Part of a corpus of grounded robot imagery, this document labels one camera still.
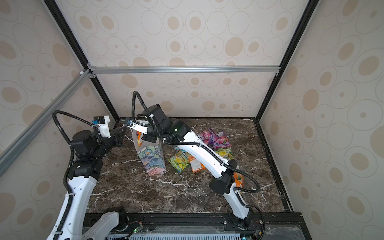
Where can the silver left aluminium rail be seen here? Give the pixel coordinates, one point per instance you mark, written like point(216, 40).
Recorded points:
point(25, 138)

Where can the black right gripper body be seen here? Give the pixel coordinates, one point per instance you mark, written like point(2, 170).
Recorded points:
point(151, 134)

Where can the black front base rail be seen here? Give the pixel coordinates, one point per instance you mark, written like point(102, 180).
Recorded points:
point(211, 226)

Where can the silver aluminium rail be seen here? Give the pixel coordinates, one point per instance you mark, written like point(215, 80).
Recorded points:
point(185, 70)
point(25, 138)

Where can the white floral paper bag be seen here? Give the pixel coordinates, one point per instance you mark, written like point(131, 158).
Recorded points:
point(151, 155)

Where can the black right corner post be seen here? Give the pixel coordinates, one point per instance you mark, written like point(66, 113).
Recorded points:
point(298, 33)

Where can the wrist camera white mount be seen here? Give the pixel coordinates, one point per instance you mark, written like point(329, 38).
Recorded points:
point(101, 123)
point(137, 125)

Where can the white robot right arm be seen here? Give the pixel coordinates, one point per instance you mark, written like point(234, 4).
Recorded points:
point(176, 133)

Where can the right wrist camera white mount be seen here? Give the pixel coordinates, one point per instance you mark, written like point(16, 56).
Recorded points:
point(137, 125)

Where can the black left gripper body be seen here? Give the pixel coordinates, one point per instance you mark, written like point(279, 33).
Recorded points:
point(105, 144)

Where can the black left corner post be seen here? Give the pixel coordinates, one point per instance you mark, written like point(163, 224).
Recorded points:
point(60, 20)

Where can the pink candy packet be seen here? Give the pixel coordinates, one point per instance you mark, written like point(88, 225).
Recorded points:
point(221, 142)

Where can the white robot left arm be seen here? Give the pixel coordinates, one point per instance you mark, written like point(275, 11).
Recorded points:
point(87, 152)

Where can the yellow green snack packet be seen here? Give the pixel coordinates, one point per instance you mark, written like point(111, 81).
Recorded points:
point(180, 161)

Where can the silver rear aluminium rail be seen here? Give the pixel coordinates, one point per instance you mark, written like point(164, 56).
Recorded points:
point(185, 70)

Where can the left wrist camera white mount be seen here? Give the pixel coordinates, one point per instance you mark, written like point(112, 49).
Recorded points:
point(101, 123)

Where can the black corner post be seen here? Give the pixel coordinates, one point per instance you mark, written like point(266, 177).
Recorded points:
point(60, 20)
point(298, 33)

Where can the orange snack packet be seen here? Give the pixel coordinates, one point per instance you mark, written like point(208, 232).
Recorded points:
point(195, 164)
point(239, 180)

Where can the purple Fox's candy packet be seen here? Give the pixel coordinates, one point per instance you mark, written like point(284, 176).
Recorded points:
point(209, 137)

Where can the green Fox's spring tea packet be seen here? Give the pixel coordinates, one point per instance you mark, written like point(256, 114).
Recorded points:
point(225, 153)

